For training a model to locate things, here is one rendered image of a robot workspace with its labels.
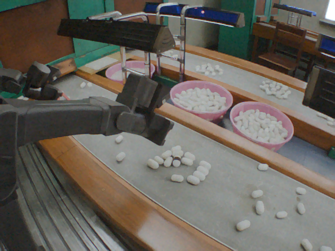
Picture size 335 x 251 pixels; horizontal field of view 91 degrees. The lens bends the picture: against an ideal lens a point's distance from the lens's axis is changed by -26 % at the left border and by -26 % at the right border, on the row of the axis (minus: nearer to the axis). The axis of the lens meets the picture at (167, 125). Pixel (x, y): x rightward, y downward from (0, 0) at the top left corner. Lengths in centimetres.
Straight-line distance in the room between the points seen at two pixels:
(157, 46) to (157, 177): 35
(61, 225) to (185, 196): 37
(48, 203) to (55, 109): 46
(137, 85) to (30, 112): 24
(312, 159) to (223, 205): 49
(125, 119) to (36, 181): 50
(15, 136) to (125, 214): 34
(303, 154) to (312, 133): 11
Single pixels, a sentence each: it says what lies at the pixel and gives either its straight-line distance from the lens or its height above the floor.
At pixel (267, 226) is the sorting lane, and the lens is 58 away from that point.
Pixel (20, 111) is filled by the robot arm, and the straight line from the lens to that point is 28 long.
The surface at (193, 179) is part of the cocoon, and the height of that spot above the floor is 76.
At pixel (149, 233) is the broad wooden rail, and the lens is 49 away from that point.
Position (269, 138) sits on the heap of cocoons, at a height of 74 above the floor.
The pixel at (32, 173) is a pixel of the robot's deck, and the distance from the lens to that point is 85.
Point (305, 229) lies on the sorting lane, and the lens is 62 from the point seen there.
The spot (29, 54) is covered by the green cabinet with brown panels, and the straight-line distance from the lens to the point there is 119.
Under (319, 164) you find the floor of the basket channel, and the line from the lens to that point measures 92.
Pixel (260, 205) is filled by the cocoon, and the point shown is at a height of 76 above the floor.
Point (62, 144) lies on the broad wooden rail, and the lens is 75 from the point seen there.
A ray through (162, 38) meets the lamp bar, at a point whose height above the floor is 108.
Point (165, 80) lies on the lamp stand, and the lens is 116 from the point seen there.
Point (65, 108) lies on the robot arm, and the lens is 33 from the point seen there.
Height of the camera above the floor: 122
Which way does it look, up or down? 38 degrees down
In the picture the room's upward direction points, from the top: straight up
